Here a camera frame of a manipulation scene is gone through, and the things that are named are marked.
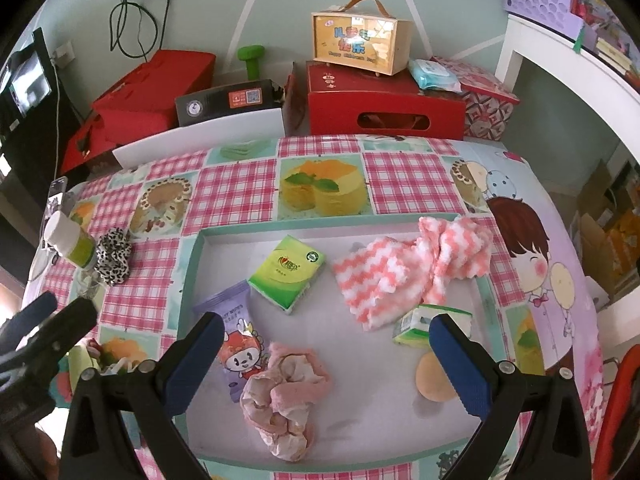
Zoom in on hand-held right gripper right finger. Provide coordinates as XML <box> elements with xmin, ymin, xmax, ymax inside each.
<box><xmin>428</xmin><ymin>313</ymin><xmax>592</xmax><ymax>480</ymax></box>

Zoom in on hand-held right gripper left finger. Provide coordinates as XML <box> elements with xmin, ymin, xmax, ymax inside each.
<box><xmin>62</xmin><ymin>311</ymin><xmax>227</xmax><ymax>480</ymax></box>

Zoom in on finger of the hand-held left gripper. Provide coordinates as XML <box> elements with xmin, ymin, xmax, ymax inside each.
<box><xmin>0</xmin><ymin>297</ymin><xmax>99</xmax><ymax>387</ymax></box>
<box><xmin>0</xmin><ymin>290</ymin><xmax>59</xmax><ymax>347</ymax></box>

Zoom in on round beige puff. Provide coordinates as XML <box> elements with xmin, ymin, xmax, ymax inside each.
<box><xmin>414</xmin><ymin>350</ymin><xmax>461</xmax><ymax>404</ymax></box>

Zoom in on green white small box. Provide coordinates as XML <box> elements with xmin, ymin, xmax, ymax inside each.
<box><xmin>391</xmin><ymin>304</ymin><xmax>474</xmax><ymax>349</ymax></box>

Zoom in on purple wet wipe packet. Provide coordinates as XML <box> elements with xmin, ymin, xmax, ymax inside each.
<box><xmin>192</xmin><ymin>280</ymin><xmax>274</xmax><ymax>404</ymax></box>

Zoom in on white tray with teal rim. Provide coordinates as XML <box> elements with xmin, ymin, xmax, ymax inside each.
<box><xmin>172</xmin><ymin>214</ymin><xmax>516</xmax><ymax>472</ymax></box>

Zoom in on pink white striped cloth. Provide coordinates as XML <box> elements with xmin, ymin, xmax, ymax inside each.
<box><xmin>332</xmin><ymin>215</ymin><xmax>494</xmax><ymax>334</ymax></box>

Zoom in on green tissue packet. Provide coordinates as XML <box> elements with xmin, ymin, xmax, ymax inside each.
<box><xmin>248</xmin><ymin>235</ymin><xmax>327</xmax><ymax>316</ymax></box>

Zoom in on clear glass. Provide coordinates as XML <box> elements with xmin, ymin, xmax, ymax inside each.
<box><xmin>75</xmin><ymin>265</ymin><xmax>104</xmax><ymax>302</ymax></box>

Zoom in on white bottle with green label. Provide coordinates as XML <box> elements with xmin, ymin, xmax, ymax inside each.
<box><xmin>43</xmin><ymin>210</ymin><xmax>99</xmax><ymax>269</ymax></box>

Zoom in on leopard print scrunchie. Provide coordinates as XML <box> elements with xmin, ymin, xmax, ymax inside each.
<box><xmin>95</xmin><ymin>227</ymin><xmax>134</xmax><ymax>287</ymax></box>

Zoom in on red chair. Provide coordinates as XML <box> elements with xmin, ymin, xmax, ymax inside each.
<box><xmin>592</xmin><ymin>344</ymin><xmax>640</xmax><ymax>480</ymax></box>

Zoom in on red paper bag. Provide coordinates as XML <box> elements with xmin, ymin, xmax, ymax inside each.
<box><xmin>59</xmin><ymin>112</ymin><xmax>127</xmax><ymax>177</ymax></box>

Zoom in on orange cardboard box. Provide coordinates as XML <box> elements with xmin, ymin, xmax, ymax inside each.
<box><xmin>607</xmin><ymin>207</ymin><xmax>640</xmax><ymax>281</ymax></box>

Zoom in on black monitor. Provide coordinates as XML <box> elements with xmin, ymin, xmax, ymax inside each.
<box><xmin>0</xmin><ymin>27</ymin><xmax>57</xmax><ymax>137</ymax></box>

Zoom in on white board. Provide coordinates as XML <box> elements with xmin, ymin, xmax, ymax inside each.
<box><xmin>112</xmin><ymin>110</ymin><xmax>284</xmax><ymax>169</ymax></box>

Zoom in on red gift box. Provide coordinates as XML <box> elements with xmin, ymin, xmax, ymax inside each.
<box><xmin>91</xmin><ymin>49</ymin><xmax>217</xmax><ymax>134</ymax></box>

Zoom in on red patterned tin box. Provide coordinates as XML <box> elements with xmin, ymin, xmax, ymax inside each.
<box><xmin>432</xmin><ymin>56</ymin><xmax>521</xmax><ymax>142</ymax></box>

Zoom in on black box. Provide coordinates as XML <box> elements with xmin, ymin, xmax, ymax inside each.
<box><xmin>174</xmin><ymin>79</ymin><xmax>282</xmax><ymax>129</ymax></box>

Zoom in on blue wet wipes pack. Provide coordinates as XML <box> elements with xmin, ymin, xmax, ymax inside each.
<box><xmin>408</xmin><ymin>58</ymin><xmax>462</xmax><ymax>94</ymax></box>

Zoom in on red box with cut-out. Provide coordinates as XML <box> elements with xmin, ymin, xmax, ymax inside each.
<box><xmin>305</xmin><ymin>60</ymin><xmax>467</xmax><ymax>140</ymax></box>

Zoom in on green dumbbell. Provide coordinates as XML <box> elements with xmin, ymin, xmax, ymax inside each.
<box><xmin>236</xmin><ymin>46</ymin><xmax>266</xmax><ymax>81</ymax></box>

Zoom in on white desk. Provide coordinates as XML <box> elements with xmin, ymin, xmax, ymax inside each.
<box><xmin>495</xmin><ymin>11</ymin><xmax>640</xmax><ymax>201</ymax></box>

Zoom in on black cable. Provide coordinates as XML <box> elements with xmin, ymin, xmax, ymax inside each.
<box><xmin>109</xmin><ymin>0</ymin><xmax>162</xmax><ymax>59</ymax></box>

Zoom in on wooden box with handle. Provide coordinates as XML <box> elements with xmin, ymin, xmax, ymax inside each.
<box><xmin>311</xmin><ymin>0</ymin><xmax>414</xmax><ymax>77</ymax></box>

